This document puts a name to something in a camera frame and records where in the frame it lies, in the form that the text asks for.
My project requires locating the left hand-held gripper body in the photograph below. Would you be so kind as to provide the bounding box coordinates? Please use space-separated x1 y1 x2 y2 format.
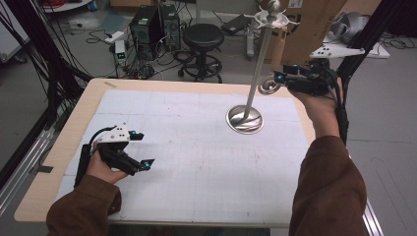
93 122 142 176

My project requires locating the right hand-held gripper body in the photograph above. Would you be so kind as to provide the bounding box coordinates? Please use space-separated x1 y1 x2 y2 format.
285 43 366 96

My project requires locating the metal strainer with wooden handle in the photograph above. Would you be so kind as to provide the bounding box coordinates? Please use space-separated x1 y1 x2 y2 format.
258 25 289 96

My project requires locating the metal hook stand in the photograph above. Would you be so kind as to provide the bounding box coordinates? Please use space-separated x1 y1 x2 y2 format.
225 0 301 136

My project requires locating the person's left hand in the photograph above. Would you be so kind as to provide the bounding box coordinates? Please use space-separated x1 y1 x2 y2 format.
86 143 130 185

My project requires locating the person's right hand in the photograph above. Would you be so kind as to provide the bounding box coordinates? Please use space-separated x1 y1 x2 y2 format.
289 78 344 139

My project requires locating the grey bag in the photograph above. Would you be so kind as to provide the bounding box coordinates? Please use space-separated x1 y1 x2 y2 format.
328 12 370 45

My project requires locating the large cardboard box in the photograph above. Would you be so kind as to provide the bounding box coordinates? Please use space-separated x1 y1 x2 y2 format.
259 0 348 67

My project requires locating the flat white board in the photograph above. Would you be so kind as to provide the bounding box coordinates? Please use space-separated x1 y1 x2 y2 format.
323 32 391 59

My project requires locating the white grid mat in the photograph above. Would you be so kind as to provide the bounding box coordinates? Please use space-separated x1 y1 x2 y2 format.
53 88 311 226

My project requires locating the flat black device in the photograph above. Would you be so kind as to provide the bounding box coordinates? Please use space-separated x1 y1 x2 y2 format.
220 13 252 35

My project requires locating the dark tape piece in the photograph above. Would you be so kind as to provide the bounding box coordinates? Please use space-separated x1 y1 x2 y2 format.
29 165 54 174

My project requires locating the white device with green display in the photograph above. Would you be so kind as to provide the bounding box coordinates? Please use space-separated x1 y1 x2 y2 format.
114 39 127 67

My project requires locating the black round stool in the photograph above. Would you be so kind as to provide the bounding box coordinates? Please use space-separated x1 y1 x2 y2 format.
178 23 225 84

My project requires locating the white power strip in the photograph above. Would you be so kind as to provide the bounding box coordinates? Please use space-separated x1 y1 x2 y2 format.
104 30 126 44

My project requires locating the large black computer tower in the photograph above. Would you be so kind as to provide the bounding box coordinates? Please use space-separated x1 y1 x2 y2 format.
129 5 165 62

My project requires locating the slim black computer tower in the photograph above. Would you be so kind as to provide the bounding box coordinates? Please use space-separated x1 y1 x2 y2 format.
159 3 182 52

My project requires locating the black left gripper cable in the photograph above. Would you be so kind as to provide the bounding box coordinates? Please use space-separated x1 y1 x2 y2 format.
73 125 117 189

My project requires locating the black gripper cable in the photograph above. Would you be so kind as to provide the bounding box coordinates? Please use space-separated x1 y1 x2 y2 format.
328 65 350 147
73 125 117 189

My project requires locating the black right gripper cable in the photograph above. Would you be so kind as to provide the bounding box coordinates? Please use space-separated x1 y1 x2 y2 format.
328 65 350 147

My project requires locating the aluminium rail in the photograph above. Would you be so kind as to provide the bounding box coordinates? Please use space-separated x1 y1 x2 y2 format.
360 196 385 236
0 127 57 214

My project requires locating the black metal frame with cables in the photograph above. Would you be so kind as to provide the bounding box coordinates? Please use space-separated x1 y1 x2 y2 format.
0 0 93 132

